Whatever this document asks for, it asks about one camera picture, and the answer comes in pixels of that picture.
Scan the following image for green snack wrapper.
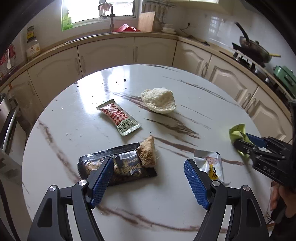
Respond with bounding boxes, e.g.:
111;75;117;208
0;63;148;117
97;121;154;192
229;123;254;161

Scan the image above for black snack bag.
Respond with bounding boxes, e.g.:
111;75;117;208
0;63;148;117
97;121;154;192
77;143;157;186

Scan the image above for silver yellow snack wrapper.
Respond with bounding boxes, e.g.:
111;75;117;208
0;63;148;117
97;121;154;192
194;150;224;183

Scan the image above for brown bread piece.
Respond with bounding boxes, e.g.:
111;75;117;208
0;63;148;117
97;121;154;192
136;135;156;168

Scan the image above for red checkered ketchup packet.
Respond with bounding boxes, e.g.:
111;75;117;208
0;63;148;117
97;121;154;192
96;99;141;136

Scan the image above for white bread bun piece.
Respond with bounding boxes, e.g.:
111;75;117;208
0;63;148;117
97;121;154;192
141;87;177;114

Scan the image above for cream lower kitchen cabinets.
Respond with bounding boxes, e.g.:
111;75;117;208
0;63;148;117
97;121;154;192
1;32;292;142

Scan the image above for person's right hand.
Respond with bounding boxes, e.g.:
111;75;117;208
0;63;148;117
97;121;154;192
270;182;295;218

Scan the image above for round white marble table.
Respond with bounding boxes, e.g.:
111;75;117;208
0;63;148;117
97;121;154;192
22;65;271;240

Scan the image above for green enamel box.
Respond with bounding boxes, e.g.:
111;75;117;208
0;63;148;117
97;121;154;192
273;65;295;96

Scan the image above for black gas stove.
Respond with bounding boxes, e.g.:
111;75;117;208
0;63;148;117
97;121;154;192
219;50;295;99

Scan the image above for black wok pan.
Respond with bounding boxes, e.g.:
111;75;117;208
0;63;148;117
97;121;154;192
234;22;281;64

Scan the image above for black silver rice cooker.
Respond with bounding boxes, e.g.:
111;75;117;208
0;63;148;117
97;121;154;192
0;93;20;155

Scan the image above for stacked white bowls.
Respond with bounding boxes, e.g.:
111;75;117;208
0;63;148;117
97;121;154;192
161;24;177;35

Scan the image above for large glass jar yellow label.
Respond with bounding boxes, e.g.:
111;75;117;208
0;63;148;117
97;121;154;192
26;26;41;61

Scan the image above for white spoon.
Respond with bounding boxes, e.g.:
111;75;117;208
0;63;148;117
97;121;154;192
6;48;11;70

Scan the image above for red basin in sink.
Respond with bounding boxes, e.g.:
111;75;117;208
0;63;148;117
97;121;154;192
114;24;140;32

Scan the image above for green dish soap bottle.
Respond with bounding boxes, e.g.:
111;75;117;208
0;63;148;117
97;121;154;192
61;9;73;32

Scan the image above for wooden cutting board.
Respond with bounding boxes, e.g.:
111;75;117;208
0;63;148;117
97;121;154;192
137;11;156;32

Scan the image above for hanging utensil rack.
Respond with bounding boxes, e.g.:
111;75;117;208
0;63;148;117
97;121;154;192
142;0;177;24

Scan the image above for red wire dish rack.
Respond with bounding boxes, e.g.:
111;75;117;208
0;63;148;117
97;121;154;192
0;44;17;79

